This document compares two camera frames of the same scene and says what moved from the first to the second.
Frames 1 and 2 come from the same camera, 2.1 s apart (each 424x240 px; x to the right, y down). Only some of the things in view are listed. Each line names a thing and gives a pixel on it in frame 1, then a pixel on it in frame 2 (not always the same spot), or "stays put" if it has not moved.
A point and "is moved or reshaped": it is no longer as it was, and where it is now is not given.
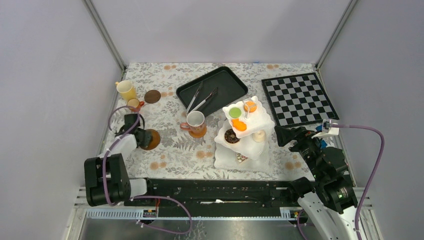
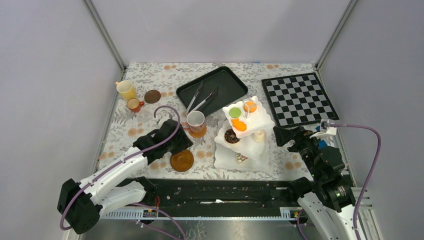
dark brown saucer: [152, 96] stays put
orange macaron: [252, 106] stays put
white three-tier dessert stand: [242, 141] stays put
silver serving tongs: [212, 93] stays put
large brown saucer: [155, 140] is moved or reshaped
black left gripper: [148, 137] -> [185, 142]
